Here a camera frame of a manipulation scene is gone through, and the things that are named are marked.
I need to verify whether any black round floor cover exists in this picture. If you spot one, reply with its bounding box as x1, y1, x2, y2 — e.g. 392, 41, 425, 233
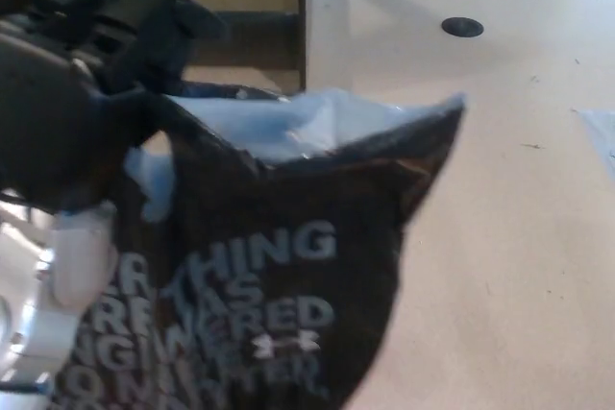
440, 16, 484, 38

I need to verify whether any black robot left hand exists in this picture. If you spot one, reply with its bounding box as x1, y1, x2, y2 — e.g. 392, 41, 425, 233
0, 0, 230, 215

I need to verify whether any black printed plastic bag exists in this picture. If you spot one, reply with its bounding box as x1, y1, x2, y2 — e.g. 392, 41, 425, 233
50, 81, 468, 410

